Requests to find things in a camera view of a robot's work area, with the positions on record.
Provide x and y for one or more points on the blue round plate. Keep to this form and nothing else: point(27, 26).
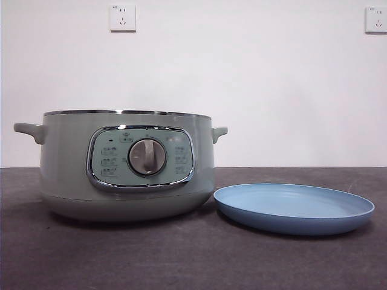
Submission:
point(290, 205)

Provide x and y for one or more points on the pale green electric steamer pot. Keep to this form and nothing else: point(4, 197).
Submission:
point(69, 169)

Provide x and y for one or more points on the white wall socket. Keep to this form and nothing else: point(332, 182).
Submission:
point(376, 19)
point(122, 18)

